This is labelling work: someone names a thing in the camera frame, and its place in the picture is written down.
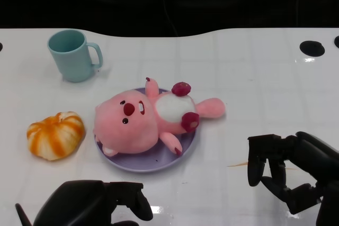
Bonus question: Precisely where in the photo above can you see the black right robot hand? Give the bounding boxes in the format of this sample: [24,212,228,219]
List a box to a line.
[247,131,339,226]

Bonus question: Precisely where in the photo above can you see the orange white striped pumpkin toy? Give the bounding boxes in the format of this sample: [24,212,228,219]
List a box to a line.
[26,111,86,161]

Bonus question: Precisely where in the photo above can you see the thin black rod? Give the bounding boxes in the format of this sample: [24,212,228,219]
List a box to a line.
[15,203,32,226]

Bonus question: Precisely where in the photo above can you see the teal plastic mug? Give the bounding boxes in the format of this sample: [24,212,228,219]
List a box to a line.
[47,29,104,83]

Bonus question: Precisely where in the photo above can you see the purple plastic plate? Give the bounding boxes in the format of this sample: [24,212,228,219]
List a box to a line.
[94,87,198,173]

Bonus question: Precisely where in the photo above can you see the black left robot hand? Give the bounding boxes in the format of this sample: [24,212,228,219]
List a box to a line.
[31,180,154,226]

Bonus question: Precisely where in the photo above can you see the pink plush beaver doll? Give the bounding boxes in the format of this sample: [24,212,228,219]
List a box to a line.
[92,77,226,157]

